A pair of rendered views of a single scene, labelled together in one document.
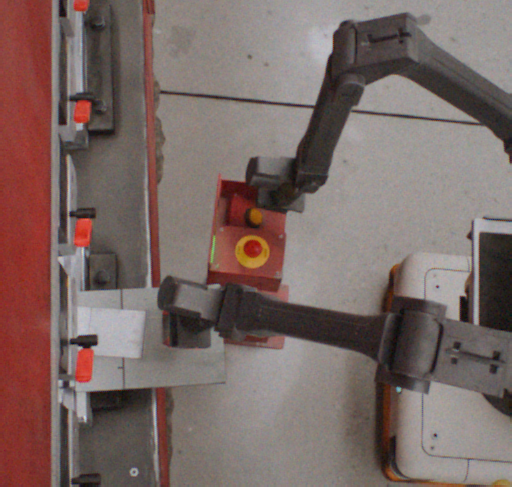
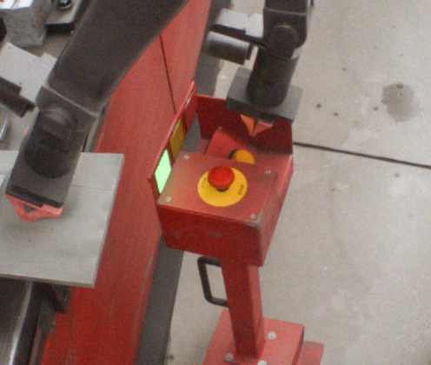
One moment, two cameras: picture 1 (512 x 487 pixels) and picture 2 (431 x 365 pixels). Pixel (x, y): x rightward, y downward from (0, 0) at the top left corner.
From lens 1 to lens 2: 0.91 m
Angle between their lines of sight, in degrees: 24
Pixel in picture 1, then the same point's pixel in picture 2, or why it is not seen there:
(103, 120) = (64, 14)
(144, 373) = not seen: outside the picture
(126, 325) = not seen: outside the picture
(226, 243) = (188, 173)
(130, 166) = not seen: hidden behind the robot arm
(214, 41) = not seen: hidden behind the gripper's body
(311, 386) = not seen: outside the picture
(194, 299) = (16, 66)
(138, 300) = (9, 163)
